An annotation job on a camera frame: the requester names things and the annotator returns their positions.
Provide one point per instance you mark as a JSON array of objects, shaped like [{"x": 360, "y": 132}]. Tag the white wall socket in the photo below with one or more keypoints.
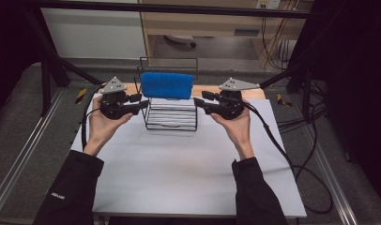
[{"x": 268, "y": 3}]

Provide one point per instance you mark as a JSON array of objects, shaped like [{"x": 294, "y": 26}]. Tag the aluminium floor rail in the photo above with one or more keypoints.
[
  {"x": 26, "y": 146},
  {"x": 332, "y": 181}
]

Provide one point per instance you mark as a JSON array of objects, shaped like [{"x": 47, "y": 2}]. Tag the black curtain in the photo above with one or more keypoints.
[
  {"x": 357, "y": 78},
  {"x": 10, "y": 47}
]

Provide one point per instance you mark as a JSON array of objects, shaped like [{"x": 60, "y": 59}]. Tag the light wooden desk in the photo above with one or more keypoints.
[{"x": 210, "y": 25}]

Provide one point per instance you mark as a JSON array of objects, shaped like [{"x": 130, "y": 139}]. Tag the blue towel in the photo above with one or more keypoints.
[{"x": 166, "y": 85}]

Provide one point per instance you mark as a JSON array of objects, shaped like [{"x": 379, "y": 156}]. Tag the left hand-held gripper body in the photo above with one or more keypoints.
[{"x": 115, "y": 108}]

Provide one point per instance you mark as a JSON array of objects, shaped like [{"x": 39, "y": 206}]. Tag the white cabinet panel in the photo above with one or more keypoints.
[{"x": 94, "y": 34}]

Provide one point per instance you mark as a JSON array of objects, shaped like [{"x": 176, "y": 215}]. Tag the black metal frame strut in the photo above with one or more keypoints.
[
  {"x": 46, "y": 84},
  {"x": 307, "y": 90}
]

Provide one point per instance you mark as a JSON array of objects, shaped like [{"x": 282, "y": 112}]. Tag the black metal frame crossbar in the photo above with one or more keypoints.
[{"x": 179, "y": 9}]

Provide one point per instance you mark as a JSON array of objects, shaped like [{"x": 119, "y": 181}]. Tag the yellow black tape strip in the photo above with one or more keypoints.
[
  {"x": 81, "y": 96},
  {"x": 283, "y": 100}
]

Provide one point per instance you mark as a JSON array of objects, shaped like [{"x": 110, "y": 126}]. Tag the white table sheet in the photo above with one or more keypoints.
[{"x": 179, "y": 162}]

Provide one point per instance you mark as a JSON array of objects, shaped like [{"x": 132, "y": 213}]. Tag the person's right hand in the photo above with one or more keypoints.
[{"x": 238, "y": 131}]

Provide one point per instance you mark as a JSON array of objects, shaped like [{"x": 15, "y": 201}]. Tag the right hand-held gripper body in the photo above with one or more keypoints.
[{"x": 229, "y": 108}]

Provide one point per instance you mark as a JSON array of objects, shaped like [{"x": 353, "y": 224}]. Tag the person's left hand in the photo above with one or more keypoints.
[{"x": 102, "y": 131}]

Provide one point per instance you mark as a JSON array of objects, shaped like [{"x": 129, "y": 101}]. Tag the office chair base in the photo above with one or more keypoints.
[{"x": 180, "y": 39}]

